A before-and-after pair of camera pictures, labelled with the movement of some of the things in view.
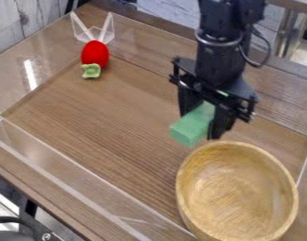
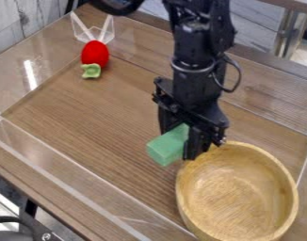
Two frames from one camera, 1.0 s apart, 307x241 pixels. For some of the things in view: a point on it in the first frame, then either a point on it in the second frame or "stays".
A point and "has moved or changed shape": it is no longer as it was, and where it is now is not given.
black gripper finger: (221, 122) to (196, 143)
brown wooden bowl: (236, 194) stays
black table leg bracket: (41, 233) stays
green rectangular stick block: (189, 129) has moved or changed shape
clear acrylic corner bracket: (93, 33) stays
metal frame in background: (291, 33) stays
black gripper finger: (189, 101) to (168, 120)
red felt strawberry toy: (94, 57) stays
